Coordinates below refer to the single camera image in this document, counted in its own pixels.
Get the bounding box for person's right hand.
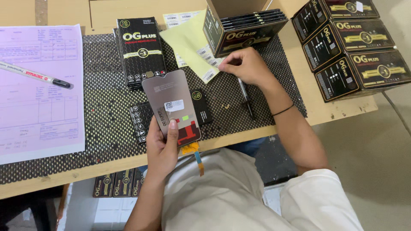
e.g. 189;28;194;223
218;47;277;92

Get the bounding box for person's left hand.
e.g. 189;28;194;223
146;117;180;181

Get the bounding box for yellow barcode label sheet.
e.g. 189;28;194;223
159;10;227;84

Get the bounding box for phone display panel with flex cable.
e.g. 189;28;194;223
141;69;205;177

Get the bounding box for open black carton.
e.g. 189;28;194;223
203;0;289;58

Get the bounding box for black pen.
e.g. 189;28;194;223
237;78;256;121

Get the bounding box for row of slim black boxes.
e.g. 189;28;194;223
220;9;287;32

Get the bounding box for flat black product box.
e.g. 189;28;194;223
129;89;213;144

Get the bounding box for thin black wrist band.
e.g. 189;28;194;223
271;103;295;117

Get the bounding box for white barcode label sheet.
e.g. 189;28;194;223
162;10;206;30

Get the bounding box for person's blue jeans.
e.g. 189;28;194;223
225;137;268;158

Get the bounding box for stack of flat black boxes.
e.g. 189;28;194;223
113;17;168;92

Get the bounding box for closed black gold-print carton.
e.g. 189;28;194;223
302;19;396;73
291;0;380;44
314;49;411;103

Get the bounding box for person's white shirt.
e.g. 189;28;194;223
143;148;365;231

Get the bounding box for black mesh anti-slip mat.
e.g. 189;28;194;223
0;32;308;185

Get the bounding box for black box with gold print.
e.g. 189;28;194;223
93;173;115;198
132;167;146;197
112;169;135;198

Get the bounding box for white permanent marker black cap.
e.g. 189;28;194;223
0;61;74;90

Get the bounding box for pink printed invoice paper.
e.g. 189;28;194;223
0;24;86;165

